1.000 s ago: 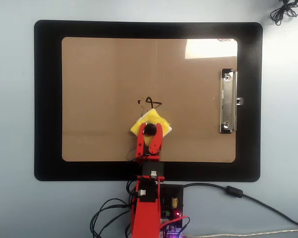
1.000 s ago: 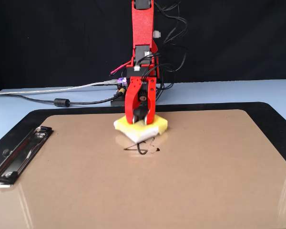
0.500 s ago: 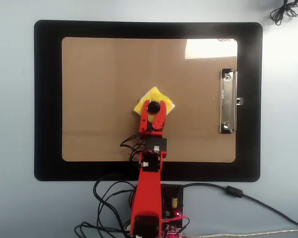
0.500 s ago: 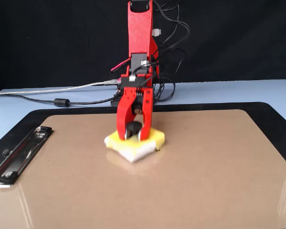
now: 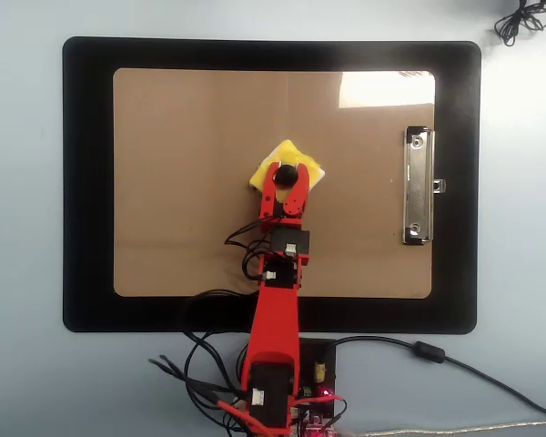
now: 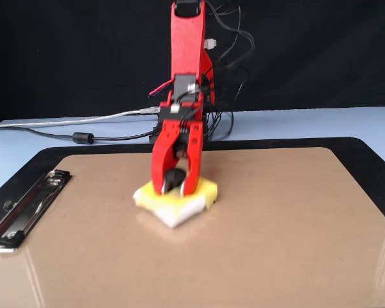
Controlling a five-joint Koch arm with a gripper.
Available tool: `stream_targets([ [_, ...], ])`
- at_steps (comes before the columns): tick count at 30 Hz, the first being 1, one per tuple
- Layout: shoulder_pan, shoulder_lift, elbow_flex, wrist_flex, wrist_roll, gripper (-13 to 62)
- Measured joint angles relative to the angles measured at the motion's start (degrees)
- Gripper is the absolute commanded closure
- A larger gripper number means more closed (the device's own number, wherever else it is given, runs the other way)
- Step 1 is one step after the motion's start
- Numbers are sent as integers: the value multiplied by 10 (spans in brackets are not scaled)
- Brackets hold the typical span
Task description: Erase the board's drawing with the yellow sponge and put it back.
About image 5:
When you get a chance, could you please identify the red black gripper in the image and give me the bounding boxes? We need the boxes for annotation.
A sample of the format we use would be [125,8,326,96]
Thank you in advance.
[258,161,312,257]

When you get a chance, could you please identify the yellow sponge with black knob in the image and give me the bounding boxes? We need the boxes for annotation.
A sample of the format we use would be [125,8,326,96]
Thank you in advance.
[248,139,328,204]

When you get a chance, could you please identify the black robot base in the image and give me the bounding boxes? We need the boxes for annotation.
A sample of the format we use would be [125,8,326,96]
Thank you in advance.
[296,337,339,422]

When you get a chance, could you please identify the brown clipboard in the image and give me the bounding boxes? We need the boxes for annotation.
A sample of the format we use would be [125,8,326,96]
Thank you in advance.
[112,67,437,300]

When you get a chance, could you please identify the metal clipboard clip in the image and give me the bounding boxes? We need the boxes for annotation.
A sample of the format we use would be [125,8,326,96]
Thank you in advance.
[400,125,448,247]

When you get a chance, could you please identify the black mat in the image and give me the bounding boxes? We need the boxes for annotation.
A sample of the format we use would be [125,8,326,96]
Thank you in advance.
[62,36,482,334]

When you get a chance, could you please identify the controller board with LED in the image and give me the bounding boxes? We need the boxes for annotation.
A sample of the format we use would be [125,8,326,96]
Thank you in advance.
[290,383,343,437]

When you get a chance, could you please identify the black servo wires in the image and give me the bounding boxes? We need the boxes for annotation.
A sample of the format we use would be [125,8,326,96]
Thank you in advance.
[147,217,275,437]

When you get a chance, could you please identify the red wire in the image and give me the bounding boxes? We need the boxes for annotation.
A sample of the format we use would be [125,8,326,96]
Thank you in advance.
[217,392,348,432]

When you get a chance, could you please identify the black power cable with ferrite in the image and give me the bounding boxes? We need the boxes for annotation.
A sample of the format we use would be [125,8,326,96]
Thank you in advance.
[316,335,546,421]

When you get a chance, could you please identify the silver USB cable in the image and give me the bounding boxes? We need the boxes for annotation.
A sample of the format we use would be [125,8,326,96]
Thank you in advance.
[336,420,546,437]

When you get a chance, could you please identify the coiled black cable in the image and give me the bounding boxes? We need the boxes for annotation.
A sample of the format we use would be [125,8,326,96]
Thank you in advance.
[493,0,546,47]

